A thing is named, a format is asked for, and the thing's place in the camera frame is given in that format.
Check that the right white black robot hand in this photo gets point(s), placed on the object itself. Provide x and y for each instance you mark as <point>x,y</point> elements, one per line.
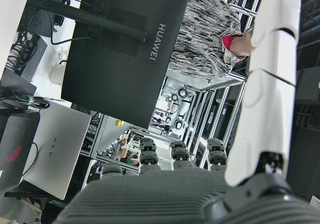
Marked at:
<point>150,199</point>

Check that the small yellow object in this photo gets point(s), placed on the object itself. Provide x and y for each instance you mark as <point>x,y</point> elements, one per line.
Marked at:
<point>118,123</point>

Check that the silver Huawei laptop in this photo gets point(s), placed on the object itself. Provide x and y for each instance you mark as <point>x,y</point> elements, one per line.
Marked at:
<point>60,144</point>

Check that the black Huawei monitor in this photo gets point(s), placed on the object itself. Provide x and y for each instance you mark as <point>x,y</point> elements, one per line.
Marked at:
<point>120,71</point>

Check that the black laptop red logo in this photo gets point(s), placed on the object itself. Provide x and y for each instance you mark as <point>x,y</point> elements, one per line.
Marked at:
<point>17,144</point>

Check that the white mug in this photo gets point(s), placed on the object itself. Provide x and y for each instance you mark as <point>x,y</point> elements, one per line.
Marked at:
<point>57,74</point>

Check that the person in patterned jacket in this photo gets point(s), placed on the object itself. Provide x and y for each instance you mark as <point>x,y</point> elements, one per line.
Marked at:
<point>200,34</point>

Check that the grey closed laptop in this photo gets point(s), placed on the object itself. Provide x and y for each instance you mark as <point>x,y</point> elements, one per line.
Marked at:
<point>35,59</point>

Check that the black monitor stand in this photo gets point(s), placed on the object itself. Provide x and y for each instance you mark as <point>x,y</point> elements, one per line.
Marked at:
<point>87,17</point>

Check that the aluminium frame rack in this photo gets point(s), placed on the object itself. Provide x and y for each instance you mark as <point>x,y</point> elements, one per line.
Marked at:
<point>220,84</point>

